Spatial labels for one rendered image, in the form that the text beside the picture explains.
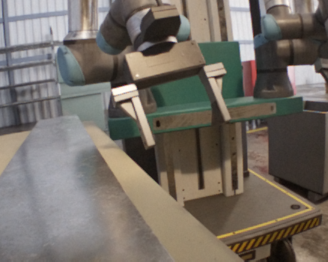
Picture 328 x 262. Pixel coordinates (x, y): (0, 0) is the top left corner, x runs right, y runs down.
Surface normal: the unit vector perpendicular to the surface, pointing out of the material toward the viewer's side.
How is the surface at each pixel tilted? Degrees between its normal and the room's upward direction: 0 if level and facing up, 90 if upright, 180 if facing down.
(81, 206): 0
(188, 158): 90
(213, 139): 90
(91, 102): 90
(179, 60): 67
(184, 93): 90
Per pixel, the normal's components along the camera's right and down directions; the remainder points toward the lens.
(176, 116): 0.22, 0.15
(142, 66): 0.23, -0.26
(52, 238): -0.11, -0.98
